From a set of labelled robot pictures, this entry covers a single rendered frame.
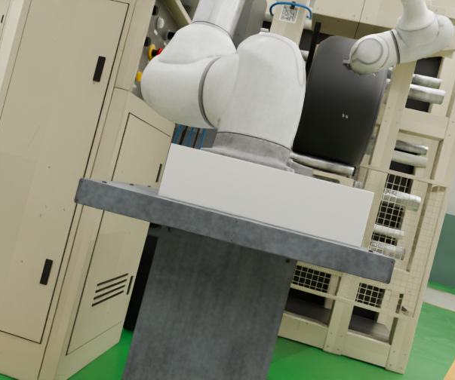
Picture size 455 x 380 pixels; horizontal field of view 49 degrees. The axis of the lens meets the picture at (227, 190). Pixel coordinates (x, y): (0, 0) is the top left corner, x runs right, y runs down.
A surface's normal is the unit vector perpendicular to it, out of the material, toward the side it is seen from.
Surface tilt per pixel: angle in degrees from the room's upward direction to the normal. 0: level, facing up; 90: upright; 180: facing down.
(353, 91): 89
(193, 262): 90
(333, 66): 73
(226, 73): 83
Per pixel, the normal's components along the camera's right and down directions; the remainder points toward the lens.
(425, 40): 0.03, 0.57
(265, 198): 0.00, -0.01
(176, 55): -0.48, -0.34
